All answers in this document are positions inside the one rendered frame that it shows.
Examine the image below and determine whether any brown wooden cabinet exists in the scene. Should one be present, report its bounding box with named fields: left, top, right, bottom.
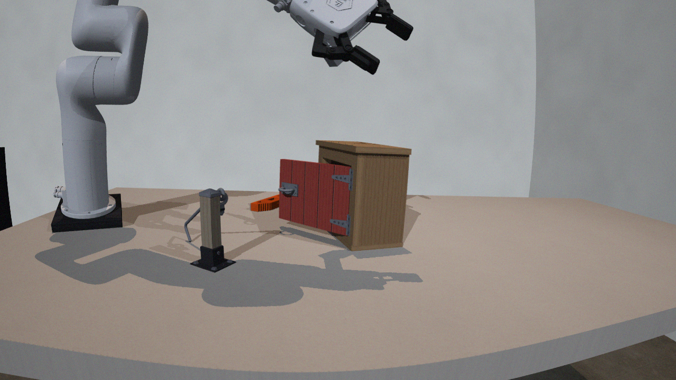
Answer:
left=278, top=140, right=411, bottom=251

